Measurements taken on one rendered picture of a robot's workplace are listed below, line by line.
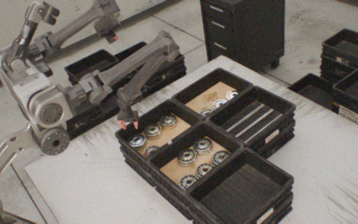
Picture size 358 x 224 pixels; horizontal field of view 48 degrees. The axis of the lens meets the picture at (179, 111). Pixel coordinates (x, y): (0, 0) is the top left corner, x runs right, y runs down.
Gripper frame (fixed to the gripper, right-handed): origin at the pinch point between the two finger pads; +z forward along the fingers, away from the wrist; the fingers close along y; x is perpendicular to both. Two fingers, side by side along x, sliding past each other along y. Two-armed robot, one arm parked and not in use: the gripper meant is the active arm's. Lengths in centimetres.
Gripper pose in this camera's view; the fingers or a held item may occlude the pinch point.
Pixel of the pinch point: (130, 127)
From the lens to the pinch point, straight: 219.1
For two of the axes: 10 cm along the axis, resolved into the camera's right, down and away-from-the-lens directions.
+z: 1.3, 7.6, 6.3
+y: -9.9, 0.5, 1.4
